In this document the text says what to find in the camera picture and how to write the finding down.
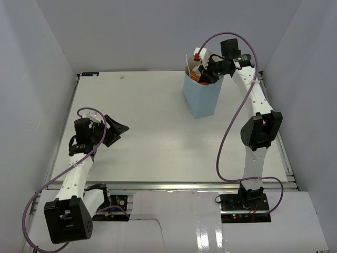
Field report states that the white cardboard front cover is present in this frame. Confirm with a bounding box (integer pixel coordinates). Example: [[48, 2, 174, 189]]
[[25, 190, 330, 251]]

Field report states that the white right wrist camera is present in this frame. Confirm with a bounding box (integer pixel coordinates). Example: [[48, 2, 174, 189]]
[[194, 47, 210, 69]]

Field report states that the light blue paper bag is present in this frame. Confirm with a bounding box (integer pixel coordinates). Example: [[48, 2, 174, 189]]
[[183, 54, 223, 119]]

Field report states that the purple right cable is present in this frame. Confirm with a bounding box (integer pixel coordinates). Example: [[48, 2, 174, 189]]
[[199, 32, 284, 218]]

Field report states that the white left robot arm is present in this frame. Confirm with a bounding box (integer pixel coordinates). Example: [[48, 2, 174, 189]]
[[44, 111, 129, 244]]

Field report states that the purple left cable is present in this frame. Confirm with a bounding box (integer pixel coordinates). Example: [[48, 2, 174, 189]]
[[22, 107, 131, 251]]

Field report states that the orange kettle chips bag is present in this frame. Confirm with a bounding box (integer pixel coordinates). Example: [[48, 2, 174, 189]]
[[190, 67, 211, 85]]

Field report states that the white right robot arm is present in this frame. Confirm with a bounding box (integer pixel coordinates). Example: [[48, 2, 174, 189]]
[[199, 38, 283, 210]]

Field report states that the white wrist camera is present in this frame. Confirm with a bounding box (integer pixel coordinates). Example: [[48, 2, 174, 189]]
[[194, 47, 210, 69], [84, 110, 101, 123]]

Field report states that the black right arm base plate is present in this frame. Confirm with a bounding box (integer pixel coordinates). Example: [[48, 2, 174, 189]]
[[214, 193, 272, 224]]

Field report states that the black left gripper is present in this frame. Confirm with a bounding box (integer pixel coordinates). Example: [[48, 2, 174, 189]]
[[90, 114, 128, 147]]

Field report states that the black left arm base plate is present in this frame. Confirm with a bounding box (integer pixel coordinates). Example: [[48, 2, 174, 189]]
[[93, 194, 129, 222]]

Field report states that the aluminium table rail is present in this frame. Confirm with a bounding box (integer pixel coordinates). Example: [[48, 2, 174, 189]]
[[47, 181, 298, 191]]

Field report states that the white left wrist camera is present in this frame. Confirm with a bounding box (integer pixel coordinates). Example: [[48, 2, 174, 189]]
[[84, 110, 101, 123]]

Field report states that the purple cable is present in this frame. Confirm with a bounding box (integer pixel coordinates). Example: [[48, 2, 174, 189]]
[[199, 32, 284, 218], [22, 107, 131, 251]]

